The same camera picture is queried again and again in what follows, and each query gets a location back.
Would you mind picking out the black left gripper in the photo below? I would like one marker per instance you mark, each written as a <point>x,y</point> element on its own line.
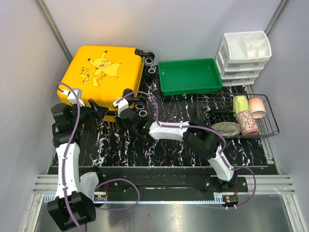
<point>95,113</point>

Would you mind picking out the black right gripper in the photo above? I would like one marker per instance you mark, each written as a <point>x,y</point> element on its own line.
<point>119,122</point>

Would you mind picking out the yellow Pikachu suitcase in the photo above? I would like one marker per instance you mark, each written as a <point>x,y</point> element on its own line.
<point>102,73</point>

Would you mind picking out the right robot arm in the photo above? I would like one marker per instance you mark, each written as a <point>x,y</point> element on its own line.
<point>205,142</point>

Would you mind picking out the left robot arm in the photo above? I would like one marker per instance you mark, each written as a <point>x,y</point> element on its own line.
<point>73,205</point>

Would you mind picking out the green plastic tray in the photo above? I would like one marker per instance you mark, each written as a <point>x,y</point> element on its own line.
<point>189,76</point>

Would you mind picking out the speckled grey plate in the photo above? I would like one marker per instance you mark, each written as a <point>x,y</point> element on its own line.
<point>227,128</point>

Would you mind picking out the pale green faceted cup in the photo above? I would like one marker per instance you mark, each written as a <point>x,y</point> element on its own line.
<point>240,104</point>

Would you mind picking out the pink skull pattern cup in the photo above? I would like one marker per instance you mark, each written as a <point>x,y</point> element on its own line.
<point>247,123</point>

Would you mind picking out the pink marbled cup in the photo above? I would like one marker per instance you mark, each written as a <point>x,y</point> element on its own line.
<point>257,108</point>

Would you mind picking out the white drawer organizer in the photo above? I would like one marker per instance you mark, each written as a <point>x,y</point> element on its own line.
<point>242,56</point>

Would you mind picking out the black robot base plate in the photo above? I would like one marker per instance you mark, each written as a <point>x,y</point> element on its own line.
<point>123,190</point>

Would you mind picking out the black wire dish rack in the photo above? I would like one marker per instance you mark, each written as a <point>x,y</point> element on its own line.
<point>216,109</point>

